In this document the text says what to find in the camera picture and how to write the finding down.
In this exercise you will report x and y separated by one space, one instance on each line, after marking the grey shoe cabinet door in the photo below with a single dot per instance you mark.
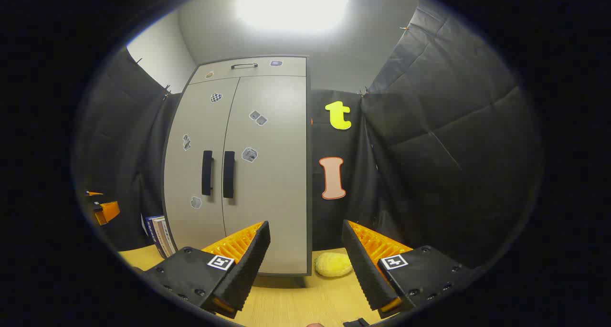
277 198
191 126

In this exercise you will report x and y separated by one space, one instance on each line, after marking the grey double-door shoe cabinet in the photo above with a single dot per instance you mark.
309 174

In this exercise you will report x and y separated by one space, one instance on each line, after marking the grey cabinet drawer front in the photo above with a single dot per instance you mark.
224 74

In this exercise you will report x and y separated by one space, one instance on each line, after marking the ceiling light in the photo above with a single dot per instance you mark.
291 5

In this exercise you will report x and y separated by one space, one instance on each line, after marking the yellow fluffy ball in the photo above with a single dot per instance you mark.
332 265

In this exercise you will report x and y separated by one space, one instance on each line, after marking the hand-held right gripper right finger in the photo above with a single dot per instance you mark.
363 265

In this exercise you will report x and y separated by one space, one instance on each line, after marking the black backdrop cloth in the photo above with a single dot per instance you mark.
453 150

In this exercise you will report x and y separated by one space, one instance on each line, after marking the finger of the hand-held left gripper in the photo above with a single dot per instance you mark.
108 211
93 193

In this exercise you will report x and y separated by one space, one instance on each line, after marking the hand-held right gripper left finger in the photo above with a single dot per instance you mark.
248 265

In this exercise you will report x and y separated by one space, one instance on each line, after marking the row of books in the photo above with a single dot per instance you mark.
162 236

